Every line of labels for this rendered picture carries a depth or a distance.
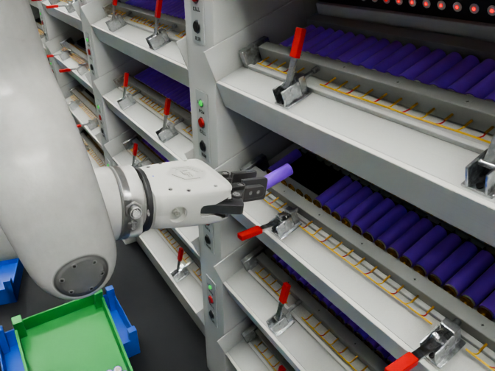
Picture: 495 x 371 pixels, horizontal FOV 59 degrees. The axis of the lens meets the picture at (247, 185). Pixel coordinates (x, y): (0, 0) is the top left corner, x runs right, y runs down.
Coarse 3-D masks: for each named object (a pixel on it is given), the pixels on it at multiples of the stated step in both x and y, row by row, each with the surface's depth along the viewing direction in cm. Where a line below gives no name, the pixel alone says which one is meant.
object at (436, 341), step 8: (424, 344) 44; (432, 344) 44; (440, 344) 44; (408, 352) 43; (416, 352) 43; (424, 352) 43; (400, 360) 42; (408, 360) 42; (416, 360) 42; (392, 368) 41; (400, 368) 41; (408, 368) 42
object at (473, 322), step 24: (288, 192) 68; (312, 216) 62; (360, 240) 56; (384, 264) 53; (384, 288) 52; (408, 288) 51; (432, 288) 48; (456, 312) 46; (480, 336) 44; (480, 360) 43
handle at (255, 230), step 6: (276, 216) 64; (270, 222) 64; (276, 222) 64; (252, 228) 62; (258, 228) 62; (264, 228) 62; (240, 234) 61; (246, 234) 61; (252, 234) 61; (258, 234) 62
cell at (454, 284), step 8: (480, 256) 50; (488, 256) 50; (472, 264) 49; (480, 264) 49; (488, 264) 50; (464, 272) 49; (472, 272) 49; (480, 272) 49; (448, 280) 49; (456, 280) 49; (464, 280) 48; (472, 280) 49; (456, 288) 48; (464, 288) 48
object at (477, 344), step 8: (280, 200) 69; (312, 224) 64; (320, 232) 62; (328, 240) 61; (336, 240) 60; (344, 248) 58; (352, 256) 57; (368, 264) 55; (376, 272) 54; (392, 280) 53; (408, 296) 50; (416, 304) 50; (424, 304) 49; (432, 312) 48; (440, 320) 47; (464, 336) 45; (472, 336) 45; (472, 344) 45; (480, 344) 44; (488, 352) 43
